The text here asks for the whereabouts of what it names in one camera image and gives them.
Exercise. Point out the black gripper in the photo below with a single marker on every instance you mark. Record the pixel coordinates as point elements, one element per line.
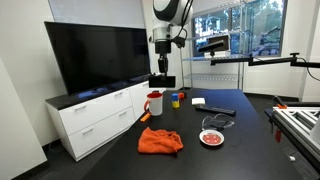
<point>163,63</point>

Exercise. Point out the black rectangular object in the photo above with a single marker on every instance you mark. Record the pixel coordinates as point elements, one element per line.
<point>162,81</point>

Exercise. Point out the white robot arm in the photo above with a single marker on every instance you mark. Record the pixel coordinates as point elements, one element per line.
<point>169,19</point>

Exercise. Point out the white cup red interior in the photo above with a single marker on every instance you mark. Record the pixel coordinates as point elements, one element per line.
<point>154,103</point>

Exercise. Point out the blue block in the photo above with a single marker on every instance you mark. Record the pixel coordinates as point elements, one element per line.
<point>174,97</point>

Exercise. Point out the orange curved block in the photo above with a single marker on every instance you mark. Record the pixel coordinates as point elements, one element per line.
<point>181,95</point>

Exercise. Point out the white box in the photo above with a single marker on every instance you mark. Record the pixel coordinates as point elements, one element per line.
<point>198,101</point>

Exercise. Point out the orange marker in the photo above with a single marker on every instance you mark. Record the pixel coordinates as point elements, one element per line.
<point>145,117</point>

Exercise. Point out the black television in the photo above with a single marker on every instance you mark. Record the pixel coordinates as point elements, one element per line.
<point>94,56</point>

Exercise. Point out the black remote bar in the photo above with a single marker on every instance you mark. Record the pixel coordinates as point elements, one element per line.
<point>215,110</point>

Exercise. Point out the orange cloth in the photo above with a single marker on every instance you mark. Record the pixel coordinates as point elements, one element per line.
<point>159,141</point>

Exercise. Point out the clear safety glasses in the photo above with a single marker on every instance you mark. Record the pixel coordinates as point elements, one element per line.
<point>218,122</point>

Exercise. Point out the small white red dish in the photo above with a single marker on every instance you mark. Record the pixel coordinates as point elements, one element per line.
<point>211,137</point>

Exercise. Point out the white drawer cabinet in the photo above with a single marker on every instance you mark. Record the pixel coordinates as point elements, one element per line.
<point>89,120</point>

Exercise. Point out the wire shelf rack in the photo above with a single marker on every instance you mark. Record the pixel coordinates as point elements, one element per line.
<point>224,22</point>

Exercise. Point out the black camera on boom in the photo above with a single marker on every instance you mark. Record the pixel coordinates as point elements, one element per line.
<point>211,46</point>

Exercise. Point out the aluminium extrusion frame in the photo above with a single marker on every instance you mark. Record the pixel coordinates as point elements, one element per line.
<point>300,123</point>

